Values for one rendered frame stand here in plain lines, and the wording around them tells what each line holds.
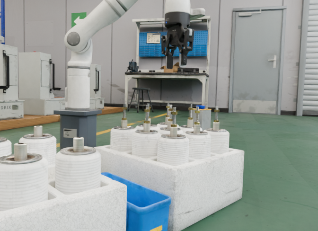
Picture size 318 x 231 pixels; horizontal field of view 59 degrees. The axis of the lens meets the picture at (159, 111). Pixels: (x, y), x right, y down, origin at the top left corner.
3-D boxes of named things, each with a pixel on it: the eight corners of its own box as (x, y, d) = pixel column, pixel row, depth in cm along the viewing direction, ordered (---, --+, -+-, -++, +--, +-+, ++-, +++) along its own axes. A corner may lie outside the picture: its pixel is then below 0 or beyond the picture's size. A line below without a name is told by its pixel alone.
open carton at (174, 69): (166, 75, 595) (166, 64, 594) (183, 74, 576) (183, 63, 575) (159, 73, 569) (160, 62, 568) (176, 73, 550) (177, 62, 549)
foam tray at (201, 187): (92, 195, 102) (93, 146, 101) (164, 174, 130) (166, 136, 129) (173, 235, 75) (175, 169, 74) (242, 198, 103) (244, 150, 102)
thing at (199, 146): (185, 192, 88) (187, 136, 87) (177, 182, 98) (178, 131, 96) (213, 190, 91) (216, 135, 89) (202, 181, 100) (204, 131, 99)
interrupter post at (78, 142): (70, 152, 61) (70, 137, 61) (80, 151, 62) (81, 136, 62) (75, 154, 59) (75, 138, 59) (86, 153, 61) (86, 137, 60)
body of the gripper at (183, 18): (159, 13, 83) (158, 45, 84) (175, 6, 76) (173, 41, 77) (179, 18, 87) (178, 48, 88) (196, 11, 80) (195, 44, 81)
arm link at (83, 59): (73, 32, 121) (73, 72, 122) (63, 27, 111) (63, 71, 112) (93, 32, 120) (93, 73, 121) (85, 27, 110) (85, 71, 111)
